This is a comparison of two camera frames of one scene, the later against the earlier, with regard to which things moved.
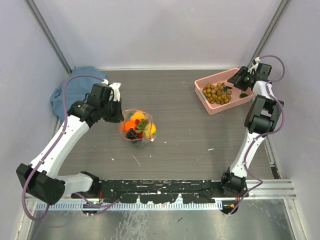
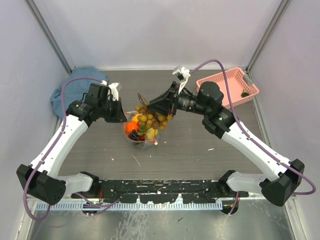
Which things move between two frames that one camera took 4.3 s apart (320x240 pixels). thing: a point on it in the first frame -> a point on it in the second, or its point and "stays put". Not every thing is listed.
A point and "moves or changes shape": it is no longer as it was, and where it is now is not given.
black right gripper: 242,72 -> 165,102
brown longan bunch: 219,93 moves or changes shape
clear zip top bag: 135,126 stays put
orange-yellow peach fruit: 137,115 stays put
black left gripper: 118,117 stays put
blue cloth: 77,88 stays put
